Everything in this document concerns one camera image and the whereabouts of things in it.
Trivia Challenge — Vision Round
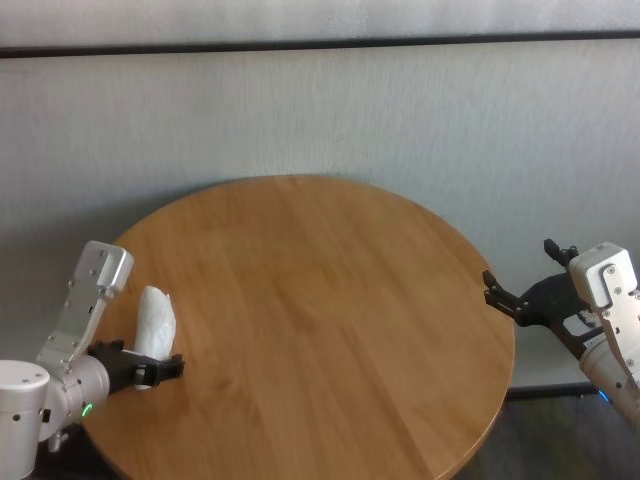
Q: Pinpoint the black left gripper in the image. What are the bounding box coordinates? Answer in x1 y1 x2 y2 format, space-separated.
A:
87 339 187 397

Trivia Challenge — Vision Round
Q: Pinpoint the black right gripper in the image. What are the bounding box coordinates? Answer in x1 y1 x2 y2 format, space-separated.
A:
481 238 605 360

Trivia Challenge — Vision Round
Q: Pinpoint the white sandbag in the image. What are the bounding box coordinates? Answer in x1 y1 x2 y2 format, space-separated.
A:
132 284 178 392

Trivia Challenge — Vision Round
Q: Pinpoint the black baseboard strip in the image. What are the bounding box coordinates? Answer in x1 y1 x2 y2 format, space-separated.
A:
506 381 602 402

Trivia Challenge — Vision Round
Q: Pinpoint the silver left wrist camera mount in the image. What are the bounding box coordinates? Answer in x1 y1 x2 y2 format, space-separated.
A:
37 239 135 389

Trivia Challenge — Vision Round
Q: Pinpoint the left arm cable plug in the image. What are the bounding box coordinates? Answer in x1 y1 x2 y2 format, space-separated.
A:
46 428 70 454

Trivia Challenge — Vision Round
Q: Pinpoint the black wall rail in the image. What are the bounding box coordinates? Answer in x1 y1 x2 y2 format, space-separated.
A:
0 30 640 61

